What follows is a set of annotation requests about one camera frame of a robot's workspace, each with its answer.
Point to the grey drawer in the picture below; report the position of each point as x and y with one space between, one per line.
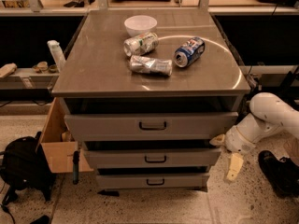
152 178
163 126
151 154

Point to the brown cardboard box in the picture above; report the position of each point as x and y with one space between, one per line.
58 144

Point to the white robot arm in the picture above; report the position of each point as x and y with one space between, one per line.
268 115

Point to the grey bottom drawer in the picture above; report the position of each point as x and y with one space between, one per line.
152 178

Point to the silver green crushed can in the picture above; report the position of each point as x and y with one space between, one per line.
140 44

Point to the blue pepsi can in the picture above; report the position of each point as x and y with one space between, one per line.
189 52

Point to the grey drawer cabinet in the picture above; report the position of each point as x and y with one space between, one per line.
96 79

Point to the white bowl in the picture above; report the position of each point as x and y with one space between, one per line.
140 24

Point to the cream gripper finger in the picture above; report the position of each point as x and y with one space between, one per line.
235 164
218 140

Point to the grey top drawer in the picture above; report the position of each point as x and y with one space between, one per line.
163 126

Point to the grey low shelf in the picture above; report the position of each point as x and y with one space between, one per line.
27 78

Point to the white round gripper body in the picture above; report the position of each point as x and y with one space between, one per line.
234 139

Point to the black backpack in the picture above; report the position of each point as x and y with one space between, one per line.
24 165

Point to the black shoe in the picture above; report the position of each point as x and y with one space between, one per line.
283 174

